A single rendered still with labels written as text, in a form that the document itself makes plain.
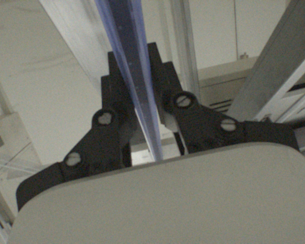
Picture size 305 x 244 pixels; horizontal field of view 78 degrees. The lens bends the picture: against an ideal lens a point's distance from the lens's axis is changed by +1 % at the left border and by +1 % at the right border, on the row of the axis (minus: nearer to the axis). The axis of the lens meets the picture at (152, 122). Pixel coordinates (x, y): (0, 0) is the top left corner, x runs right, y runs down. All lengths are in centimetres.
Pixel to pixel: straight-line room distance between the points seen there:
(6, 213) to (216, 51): 207
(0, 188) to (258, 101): 88
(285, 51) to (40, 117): 212
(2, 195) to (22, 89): 143
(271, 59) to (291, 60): 3
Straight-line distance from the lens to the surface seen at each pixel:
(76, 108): 209
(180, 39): 56
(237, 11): 235
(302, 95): 42
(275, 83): 32
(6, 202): 95
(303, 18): 29
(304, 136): 58
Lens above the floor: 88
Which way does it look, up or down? 19 degrees up
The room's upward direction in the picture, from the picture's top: 168 degrees clockwise
